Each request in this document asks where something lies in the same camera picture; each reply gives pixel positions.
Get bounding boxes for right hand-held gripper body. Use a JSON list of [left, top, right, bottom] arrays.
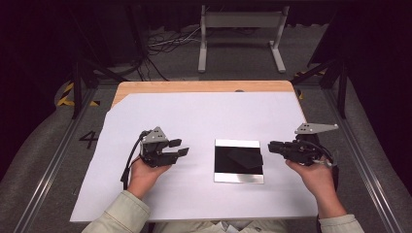
[[284, 122, 339, 167]]

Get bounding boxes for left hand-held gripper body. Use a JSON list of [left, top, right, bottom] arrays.
[[139, 126, 180, 169]]

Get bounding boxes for person's left hand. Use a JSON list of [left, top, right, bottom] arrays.
[[127, 156, 173, 200]]

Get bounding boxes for person's right hand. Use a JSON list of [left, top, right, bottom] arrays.
[[285, 158, 338, 199]]

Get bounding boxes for white paper sheet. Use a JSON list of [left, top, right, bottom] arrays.
[[69, 91, 321, 224]]

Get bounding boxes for yellow black hazard tape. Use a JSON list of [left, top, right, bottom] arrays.
[[56, 82, 100, 108], [292, 70, 326, 101]]

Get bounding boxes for wooden table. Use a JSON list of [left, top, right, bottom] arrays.
[[111, 80, 307, 113]]

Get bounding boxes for black metal stand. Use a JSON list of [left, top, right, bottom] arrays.
[[291, 57, 350, 119], [69, 6, 148, 119]]

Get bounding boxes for person's torso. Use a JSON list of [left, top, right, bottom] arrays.
[[148, 219, 290, 233]]

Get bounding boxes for white metal stand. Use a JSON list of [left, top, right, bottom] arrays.
[[197, 4, 291, 74]]

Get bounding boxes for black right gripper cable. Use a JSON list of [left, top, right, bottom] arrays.
[[302, 138, 340, 233]]

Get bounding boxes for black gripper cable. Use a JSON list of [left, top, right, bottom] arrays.
[[302, 138, 340, 233], [120, 129, 153, 191]]

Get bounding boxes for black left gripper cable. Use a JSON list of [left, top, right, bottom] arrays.
[[120, 129, 153, 191]]

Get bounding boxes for aluminium floor rail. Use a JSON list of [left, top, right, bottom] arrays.
[[12, 86, 98, 233], [324, 86, 404, 233]]

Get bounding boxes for bundle of floor cables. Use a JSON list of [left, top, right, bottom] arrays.
[[129, 24, 202, 83]]

